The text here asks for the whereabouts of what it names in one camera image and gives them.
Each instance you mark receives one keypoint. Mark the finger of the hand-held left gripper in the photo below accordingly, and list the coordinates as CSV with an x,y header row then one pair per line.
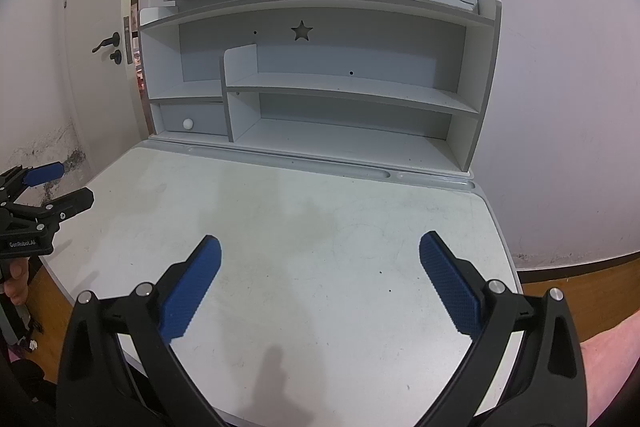
x,y
45,174
70,203

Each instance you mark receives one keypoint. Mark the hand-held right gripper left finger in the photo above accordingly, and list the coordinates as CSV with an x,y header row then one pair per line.
x,y
192,287

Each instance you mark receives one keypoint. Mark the grey desk shelf unit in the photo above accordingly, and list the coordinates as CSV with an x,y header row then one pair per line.
x,y
325,57

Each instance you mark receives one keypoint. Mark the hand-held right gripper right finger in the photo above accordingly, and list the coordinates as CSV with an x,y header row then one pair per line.
x,y
450,287

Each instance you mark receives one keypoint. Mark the black chair frame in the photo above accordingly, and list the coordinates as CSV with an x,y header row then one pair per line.
x,y
17,327

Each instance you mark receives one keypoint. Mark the grey drawer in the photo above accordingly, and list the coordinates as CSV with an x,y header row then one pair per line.
x,y
200,117

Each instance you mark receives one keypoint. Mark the person's bare leg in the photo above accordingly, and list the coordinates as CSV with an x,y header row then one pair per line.
x,y
615,367

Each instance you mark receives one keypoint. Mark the person's left hand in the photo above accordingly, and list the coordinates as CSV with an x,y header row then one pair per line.
x,y
15,287

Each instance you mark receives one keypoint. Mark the black door lock knob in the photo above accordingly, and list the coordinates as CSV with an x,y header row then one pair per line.
x,y
116,56

